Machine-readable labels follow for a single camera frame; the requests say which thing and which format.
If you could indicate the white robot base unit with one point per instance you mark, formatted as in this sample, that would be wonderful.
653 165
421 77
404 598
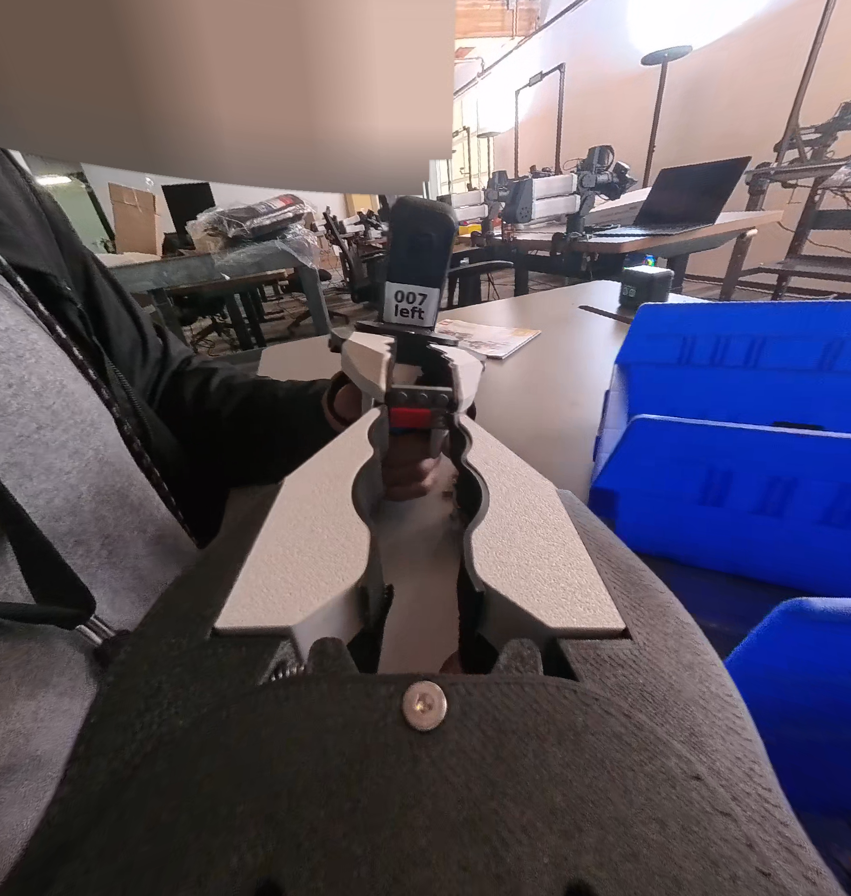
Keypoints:
544 196
471 206

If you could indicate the instruction booklet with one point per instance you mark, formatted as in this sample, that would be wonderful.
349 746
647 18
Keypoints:
492 338

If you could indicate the person's grey sweatshirt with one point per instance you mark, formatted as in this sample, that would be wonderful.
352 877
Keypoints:
47 490

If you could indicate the plastic wrapped black bundle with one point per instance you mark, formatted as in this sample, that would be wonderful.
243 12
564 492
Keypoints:
257 213

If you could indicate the person's left hand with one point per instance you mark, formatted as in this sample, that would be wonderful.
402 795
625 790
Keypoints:
408 469

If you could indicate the black laptop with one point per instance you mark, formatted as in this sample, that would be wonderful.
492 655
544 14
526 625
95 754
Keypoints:
691 196

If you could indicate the brown cardboard box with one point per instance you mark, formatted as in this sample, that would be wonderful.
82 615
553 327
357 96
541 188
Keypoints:
135 217

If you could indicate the blue plastic bin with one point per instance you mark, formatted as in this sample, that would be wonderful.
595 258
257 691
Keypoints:
747 385
817 700
747 504

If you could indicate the person's right hand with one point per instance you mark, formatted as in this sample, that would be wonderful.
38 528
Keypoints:
455 663

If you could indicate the small black robot arm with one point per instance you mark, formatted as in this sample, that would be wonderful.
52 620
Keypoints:
838 119

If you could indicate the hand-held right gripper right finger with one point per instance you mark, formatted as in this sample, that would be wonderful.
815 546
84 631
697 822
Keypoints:
544 560

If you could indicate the black office chair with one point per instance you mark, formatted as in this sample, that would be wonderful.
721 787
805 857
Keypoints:
355 259
478 276

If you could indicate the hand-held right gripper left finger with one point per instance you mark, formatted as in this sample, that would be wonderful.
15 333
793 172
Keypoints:
299 560

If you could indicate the large black robot arm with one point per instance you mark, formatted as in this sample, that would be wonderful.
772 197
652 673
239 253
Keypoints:
604 171

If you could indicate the robot station table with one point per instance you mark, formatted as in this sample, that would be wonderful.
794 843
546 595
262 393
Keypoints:
817 210

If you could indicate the black floor lamp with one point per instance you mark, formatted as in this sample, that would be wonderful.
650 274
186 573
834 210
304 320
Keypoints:
667 52

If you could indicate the small black device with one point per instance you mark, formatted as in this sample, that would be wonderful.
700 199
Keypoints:
646 287

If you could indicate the grey metal table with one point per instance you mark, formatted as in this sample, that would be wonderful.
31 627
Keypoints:
222 269

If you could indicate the person's black jacket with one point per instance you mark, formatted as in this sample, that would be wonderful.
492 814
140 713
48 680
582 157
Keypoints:
82 315

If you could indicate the grey desk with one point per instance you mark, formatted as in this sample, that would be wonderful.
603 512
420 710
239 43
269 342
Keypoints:
537 406

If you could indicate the red and teal brick assembly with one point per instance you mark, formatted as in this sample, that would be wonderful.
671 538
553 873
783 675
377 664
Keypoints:
419 408

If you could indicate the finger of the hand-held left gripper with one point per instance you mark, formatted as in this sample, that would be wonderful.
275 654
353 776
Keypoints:
369 364
467 378

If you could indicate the black metal frame rig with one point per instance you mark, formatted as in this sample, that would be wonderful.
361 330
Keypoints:
810 70

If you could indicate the person's left forearm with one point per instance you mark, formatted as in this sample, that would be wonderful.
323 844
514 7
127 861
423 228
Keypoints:
243 420

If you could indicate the black monitor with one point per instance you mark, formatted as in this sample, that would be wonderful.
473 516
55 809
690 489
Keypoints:
187 206

